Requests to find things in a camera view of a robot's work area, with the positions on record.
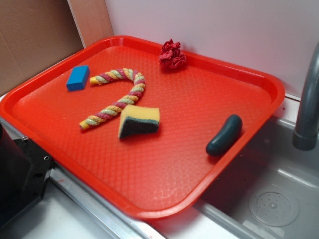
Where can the red plastic tray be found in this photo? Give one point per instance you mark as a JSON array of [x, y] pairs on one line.
[[148, 176]]

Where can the yellow green sponge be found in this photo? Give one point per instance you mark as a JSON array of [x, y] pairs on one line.
[[136, 120]]

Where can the blue rectangular block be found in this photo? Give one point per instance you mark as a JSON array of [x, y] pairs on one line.
[[78, 78]]

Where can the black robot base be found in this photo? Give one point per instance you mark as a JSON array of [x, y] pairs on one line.
[[24, 170]]

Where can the crumpled red cloth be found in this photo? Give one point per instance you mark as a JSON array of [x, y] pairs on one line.
[[171, 56]]

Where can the brown cardboard panel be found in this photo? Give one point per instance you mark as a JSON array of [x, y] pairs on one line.
[[37, 34]]

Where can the dark green toy cucumber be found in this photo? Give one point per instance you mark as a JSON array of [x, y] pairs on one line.
[[226, 137]]

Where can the grey sink basin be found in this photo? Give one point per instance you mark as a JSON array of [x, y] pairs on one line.
[[269, 191]]

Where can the grey faucet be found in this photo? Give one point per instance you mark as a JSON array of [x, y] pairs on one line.
[[307, 123]]

